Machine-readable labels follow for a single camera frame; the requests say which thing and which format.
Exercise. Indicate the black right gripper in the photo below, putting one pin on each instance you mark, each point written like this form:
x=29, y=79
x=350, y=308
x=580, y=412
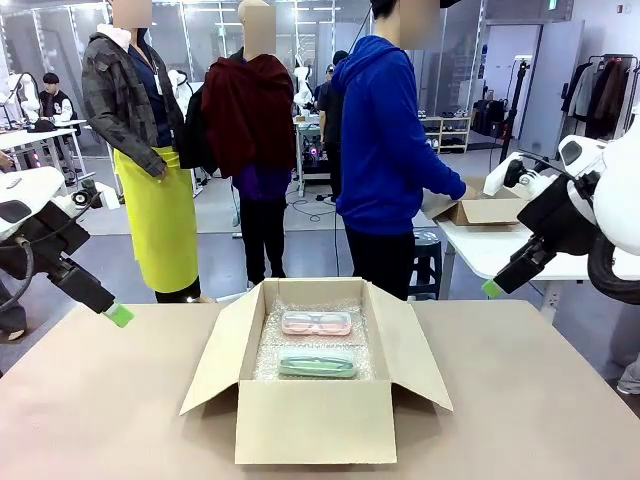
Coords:
x=560, y=215

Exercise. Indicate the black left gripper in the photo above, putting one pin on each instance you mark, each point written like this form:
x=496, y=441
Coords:
x=52, y=232

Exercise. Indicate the small cardboard box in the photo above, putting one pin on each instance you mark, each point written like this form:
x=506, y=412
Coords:
x=480, y=210

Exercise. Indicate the green glasses case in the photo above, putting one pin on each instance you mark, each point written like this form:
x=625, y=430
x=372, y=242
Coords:
x=317, y=364

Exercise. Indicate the blue-sleeved right forearm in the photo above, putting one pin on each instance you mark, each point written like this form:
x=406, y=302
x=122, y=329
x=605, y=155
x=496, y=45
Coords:
x=445, y=182

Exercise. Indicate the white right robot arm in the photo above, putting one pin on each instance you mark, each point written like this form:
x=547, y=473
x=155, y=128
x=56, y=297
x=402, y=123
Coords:
x=620, y=195

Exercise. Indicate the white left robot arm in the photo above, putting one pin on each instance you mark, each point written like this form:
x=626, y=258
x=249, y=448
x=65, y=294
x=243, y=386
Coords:
x=25, y=187

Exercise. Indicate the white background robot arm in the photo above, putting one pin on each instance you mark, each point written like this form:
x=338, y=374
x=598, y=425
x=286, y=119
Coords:
x=179, y=87

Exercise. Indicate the pink glasses case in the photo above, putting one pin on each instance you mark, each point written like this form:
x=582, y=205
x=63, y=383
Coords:
x=316, y=323

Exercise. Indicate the white side table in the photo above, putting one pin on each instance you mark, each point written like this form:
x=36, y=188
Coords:
x=480, y=250

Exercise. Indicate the black plastic stool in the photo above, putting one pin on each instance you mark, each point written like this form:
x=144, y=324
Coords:
x=426, y=270

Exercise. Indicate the wooden shoe shelf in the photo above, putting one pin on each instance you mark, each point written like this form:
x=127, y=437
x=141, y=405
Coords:
x=447, y=134

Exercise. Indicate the mannequin with yellow apron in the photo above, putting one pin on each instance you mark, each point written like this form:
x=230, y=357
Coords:
x=145, y=150

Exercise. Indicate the black tripod stand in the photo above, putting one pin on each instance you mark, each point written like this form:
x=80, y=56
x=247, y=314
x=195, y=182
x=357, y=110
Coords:
x=517, y=110

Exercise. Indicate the white background work table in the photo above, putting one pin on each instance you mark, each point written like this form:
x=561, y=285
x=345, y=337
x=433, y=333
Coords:
x=35, y=140

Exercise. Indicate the person in blue hoodie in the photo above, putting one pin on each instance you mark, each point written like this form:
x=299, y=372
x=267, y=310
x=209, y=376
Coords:
x=385, y=150

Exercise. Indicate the black cap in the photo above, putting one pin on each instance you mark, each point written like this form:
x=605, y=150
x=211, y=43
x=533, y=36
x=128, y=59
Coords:
x=41, y=125

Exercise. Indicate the clothes rack with coats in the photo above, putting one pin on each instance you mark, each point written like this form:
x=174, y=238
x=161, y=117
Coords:
x=600, y=95

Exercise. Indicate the seated person in black jacket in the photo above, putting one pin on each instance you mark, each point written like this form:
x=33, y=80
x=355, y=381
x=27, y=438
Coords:
x=55, y=102

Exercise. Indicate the clear bubble wrap sheet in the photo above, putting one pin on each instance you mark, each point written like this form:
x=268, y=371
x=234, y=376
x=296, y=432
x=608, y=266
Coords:
x=310, y=345

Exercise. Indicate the white background humanoid robot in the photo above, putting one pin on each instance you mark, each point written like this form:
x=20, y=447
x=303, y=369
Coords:
x=22, y=95

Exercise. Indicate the mannequin with maroon garment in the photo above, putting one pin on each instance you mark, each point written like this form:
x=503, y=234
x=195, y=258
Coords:
x=250, y=125

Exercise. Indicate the person in black cap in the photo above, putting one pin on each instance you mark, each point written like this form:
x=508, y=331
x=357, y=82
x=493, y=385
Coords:
x=331, y=115

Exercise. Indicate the large open cardboard box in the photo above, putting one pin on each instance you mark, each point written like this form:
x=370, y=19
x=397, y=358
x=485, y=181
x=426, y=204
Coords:
x=315, y=425

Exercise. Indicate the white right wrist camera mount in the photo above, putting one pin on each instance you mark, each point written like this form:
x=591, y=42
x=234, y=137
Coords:
x=505, y=175

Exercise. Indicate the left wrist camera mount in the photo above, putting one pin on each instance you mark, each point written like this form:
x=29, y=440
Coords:
x=87, y=196

